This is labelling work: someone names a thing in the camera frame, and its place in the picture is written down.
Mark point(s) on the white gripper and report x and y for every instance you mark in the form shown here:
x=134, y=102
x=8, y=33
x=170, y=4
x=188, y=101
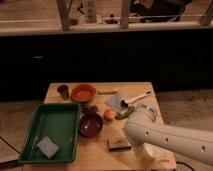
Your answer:
x=148, y=111

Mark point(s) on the wooden block eraser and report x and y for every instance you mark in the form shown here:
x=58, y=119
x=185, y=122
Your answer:
x=119, y=143

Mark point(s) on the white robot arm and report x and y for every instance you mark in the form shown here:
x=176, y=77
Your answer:
x=141, y=127

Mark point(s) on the green plastic tray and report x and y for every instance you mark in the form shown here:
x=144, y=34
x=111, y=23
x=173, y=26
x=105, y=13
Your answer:
x=59, y=122

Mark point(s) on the green cucumber toy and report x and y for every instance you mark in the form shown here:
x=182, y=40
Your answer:
x=120, y=116

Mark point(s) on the grey cloth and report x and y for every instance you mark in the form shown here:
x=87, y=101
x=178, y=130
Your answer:
x=114, y=102

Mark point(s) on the orange fruit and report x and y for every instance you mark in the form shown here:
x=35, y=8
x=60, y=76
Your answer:
x=109, y=115

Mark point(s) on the yellow marker pen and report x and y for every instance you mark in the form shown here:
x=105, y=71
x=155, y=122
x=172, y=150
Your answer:
x=111, y=91

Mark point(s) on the dark brown bowl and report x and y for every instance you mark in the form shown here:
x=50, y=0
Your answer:
x=90, y=125

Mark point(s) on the pine cone cluster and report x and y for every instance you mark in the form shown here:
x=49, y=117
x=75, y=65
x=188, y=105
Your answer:
x=89, y=108

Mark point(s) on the orange bowl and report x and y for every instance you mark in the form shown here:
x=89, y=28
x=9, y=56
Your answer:
x=83, y=93

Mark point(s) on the dark cup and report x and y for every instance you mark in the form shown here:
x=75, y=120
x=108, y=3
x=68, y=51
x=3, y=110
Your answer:
x=63, y=91

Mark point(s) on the blue-grey sponge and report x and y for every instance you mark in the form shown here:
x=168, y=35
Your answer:
x=47, y=147

